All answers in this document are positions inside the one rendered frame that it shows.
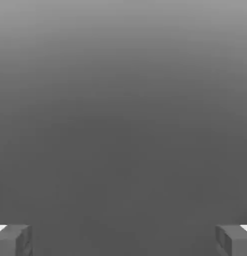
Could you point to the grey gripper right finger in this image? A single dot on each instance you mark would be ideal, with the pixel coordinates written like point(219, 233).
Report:
point(237, 240)

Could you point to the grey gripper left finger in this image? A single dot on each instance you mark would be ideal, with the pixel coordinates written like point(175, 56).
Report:
point(9, 240)

